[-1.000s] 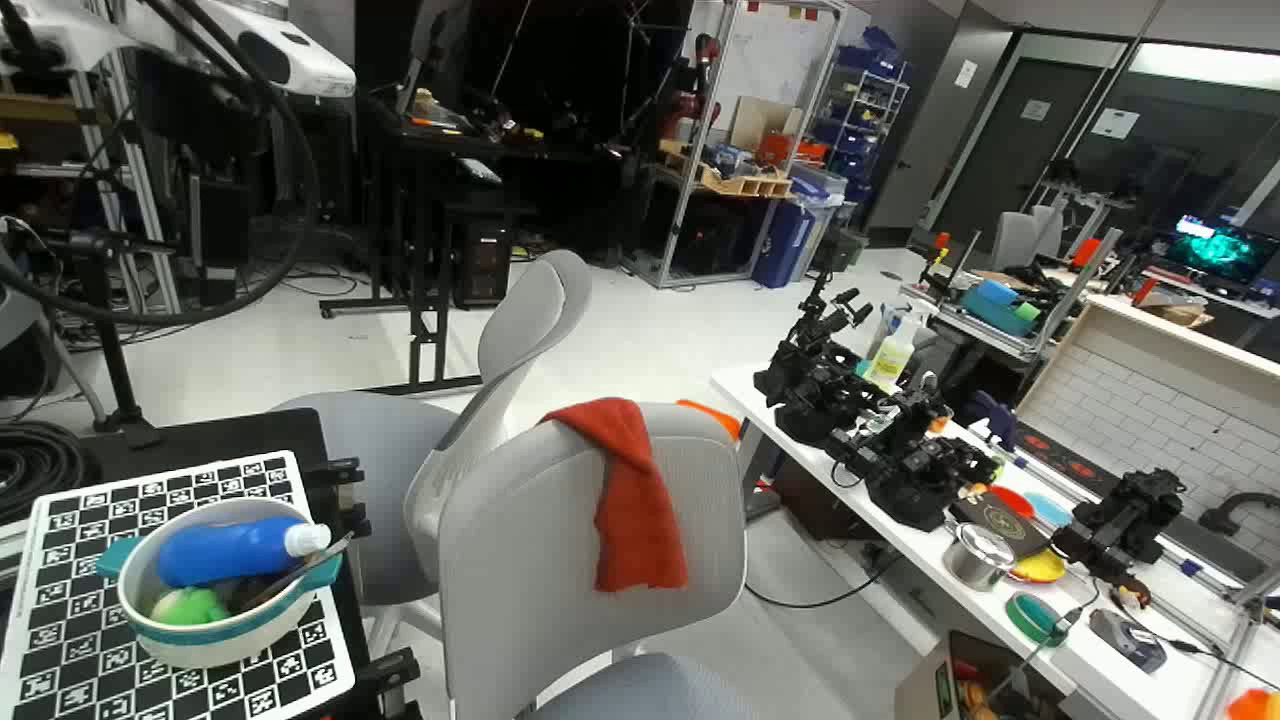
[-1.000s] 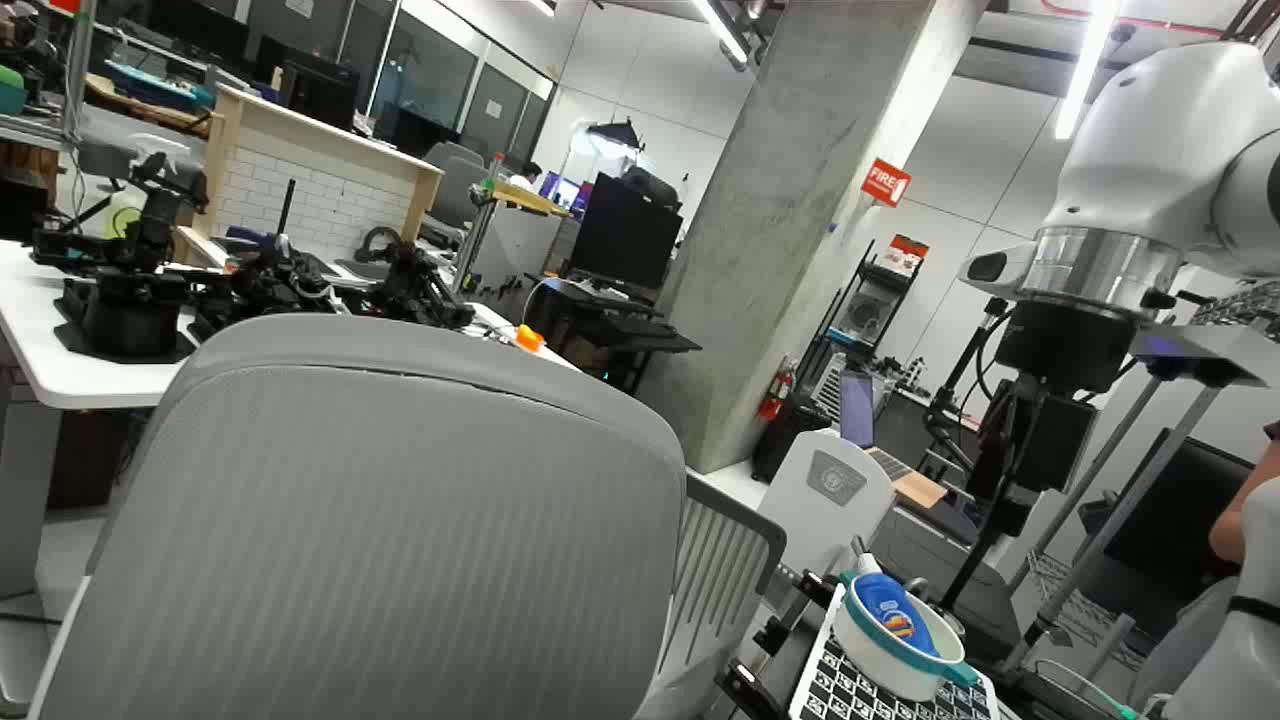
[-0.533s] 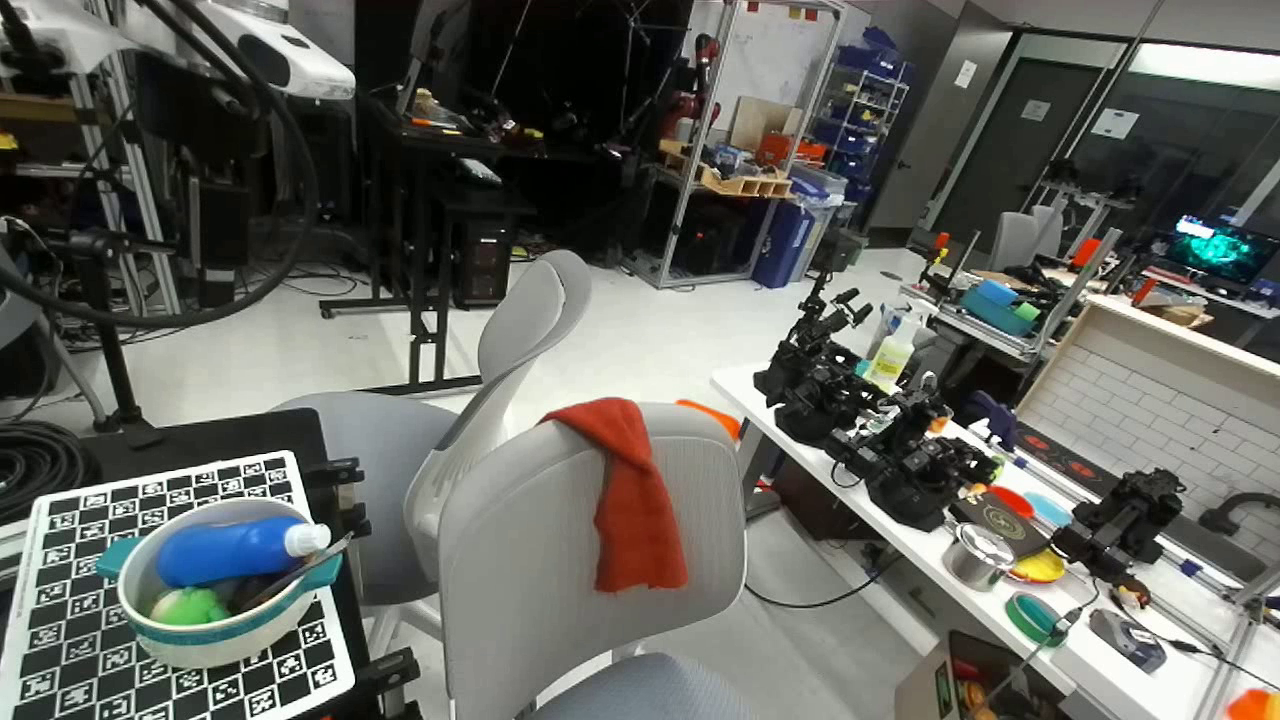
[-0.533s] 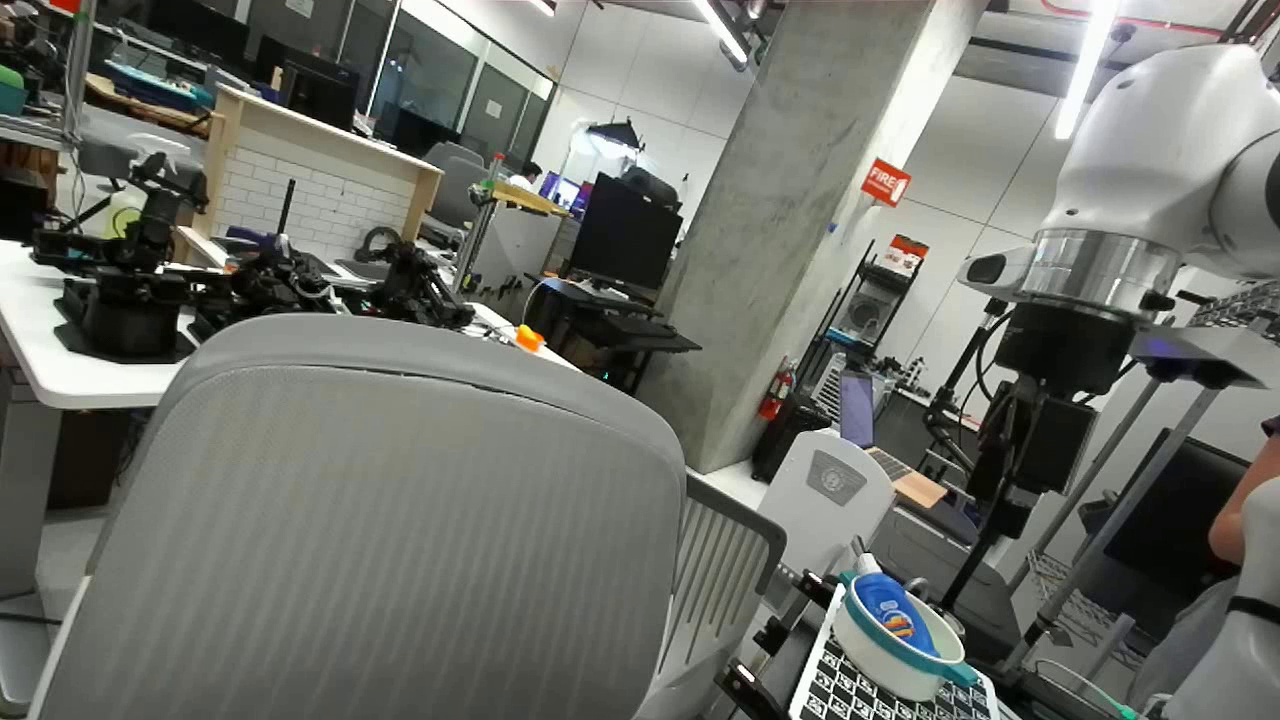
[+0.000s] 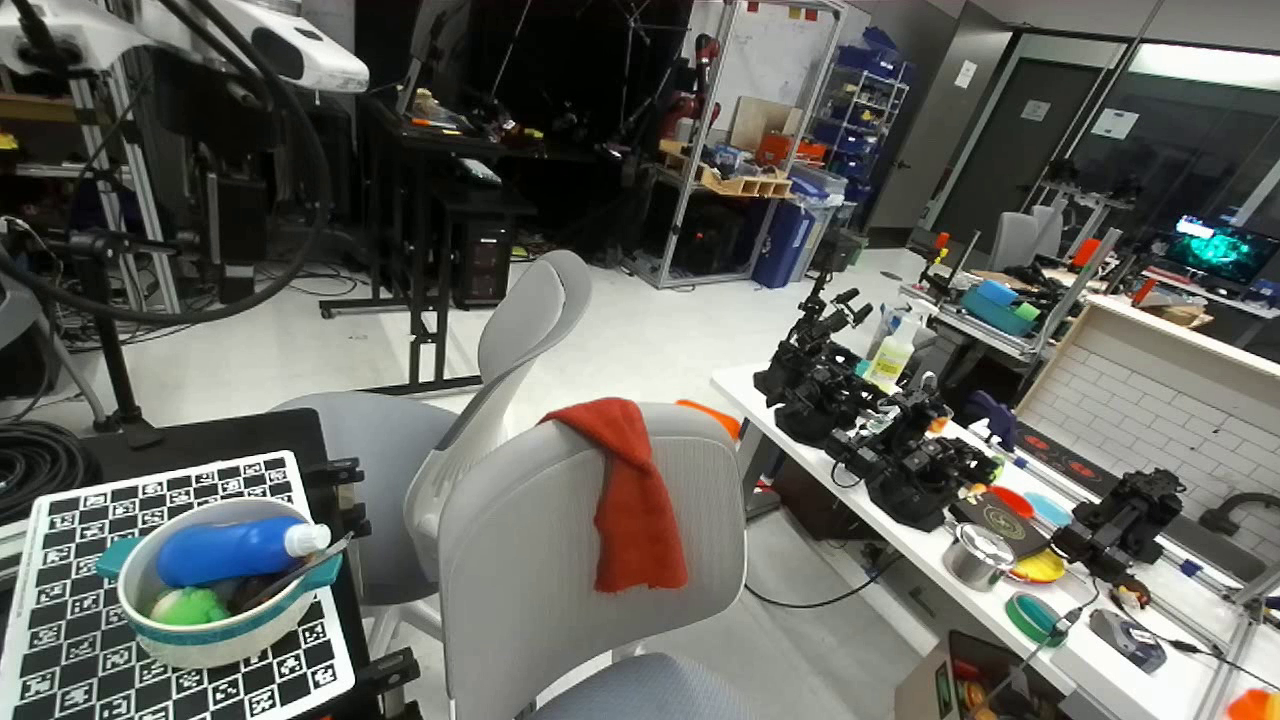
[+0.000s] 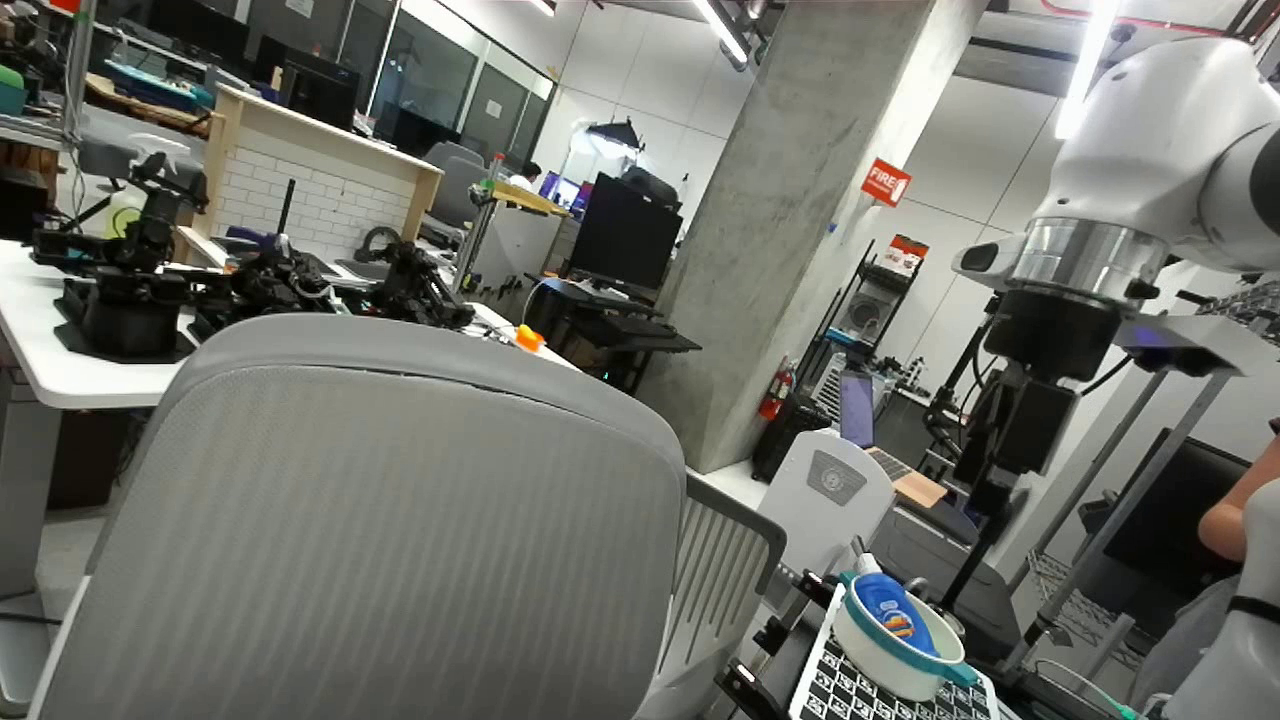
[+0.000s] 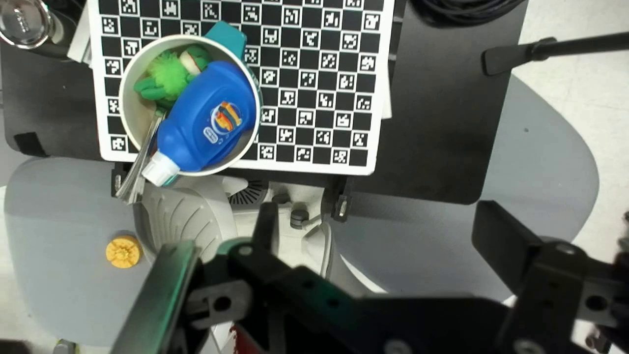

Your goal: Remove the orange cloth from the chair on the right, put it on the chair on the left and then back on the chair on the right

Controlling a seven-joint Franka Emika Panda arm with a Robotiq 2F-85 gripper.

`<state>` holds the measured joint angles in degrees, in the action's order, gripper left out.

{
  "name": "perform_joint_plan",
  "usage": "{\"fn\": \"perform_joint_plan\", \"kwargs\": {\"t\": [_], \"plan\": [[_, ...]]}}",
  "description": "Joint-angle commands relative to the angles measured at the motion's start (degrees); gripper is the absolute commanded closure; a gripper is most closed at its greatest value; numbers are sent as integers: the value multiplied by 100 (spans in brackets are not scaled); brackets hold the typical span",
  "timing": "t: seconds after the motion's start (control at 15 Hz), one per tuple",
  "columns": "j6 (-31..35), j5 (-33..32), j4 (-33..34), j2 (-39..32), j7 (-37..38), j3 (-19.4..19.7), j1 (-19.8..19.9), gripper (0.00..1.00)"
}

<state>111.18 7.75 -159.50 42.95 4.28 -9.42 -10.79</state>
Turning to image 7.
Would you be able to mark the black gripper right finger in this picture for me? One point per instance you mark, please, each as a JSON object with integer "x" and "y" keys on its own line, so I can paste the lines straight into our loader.
{"x": 512, "y": 248}

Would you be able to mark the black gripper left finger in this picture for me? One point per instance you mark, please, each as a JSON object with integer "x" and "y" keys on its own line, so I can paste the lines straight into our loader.
{"x": 307, "y": 278}

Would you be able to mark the black cart table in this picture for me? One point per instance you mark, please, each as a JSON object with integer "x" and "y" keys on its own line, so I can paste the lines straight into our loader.
{"x": 445, "y": 130}

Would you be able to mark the blue detergent bottle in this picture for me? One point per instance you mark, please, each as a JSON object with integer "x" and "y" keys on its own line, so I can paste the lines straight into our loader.
{"x": 203, "y": 124}

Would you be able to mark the yellow round disc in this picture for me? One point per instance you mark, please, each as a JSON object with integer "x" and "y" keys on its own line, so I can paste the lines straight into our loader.
{"x": 123, "y": 252}

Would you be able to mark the black white checkerboard calibration board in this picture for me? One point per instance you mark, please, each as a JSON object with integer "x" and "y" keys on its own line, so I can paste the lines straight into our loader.
{"x": 315, "y": 79}

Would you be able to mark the grey metal utensil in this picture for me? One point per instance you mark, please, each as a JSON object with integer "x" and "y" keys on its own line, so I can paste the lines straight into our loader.
{"x": 134, "y": 177}

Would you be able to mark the black tripod stand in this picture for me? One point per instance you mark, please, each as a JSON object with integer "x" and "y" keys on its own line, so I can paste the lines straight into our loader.
{"x": 557, "y": 47}

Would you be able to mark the white bowl teal rim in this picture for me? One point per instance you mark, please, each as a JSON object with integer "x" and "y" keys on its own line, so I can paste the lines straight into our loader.
{"x": 131, "y": 114}

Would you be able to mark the green bowl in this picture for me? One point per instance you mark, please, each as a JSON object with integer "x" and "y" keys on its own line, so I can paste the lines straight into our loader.
{"x": 168, "y": 75}

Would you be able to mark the clear round plastic lid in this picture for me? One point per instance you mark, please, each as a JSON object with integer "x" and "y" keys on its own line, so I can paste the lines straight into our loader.
{"x": 26, "y": 22}

